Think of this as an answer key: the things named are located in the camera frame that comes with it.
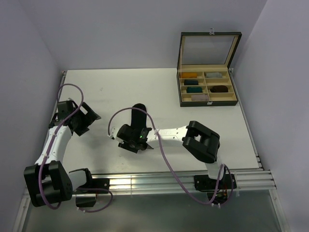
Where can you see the teal rolled sock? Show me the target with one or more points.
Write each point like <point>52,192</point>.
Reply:
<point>194,90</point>

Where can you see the orange rolled sock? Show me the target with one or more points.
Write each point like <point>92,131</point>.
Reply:
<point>189,75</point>

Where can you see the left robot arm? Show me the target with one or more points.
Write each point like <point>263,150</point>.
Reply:
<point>47,181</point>

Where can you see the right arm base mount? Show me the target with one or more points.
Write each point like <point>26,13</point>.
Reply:
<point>228,183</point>

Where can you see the light grey rolled sock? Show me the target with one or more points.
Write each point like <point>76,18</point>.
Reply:
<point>213,75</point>

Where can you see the aluminium frame rail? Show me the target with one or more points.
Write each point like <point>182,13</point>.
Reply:
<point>153,183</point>

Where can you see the black sock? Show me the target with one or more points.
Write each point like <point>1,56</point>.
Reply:
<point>138,117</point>

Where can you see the dark rolled sock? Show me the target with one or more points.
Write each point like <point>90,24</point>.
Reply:
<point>188,82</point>

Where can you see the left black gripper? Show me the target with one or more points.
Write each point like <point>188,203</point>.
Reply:
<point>89,118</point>

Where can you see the black compartment storage box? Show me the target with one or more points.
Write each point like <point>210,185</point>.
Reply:
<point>203,68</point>

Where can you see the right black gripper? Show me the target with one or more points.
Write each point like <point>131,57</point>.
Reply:
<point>124,144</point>

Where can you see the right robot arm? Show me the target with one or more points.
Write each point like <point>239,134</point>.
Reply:
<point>200,141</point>

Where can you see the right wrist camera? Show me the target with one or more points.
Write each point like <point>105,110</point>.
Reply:
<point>113,136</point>

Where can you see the brown striped sock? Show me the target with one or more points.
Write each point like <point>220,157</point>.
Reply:
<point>219,89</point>

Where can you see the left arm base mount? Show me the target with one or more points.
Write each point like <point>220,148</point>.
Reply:
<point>97,186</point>

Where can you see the pink-grey rolled sock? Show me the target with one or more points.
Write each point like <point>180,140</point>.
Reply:
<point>201,97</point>

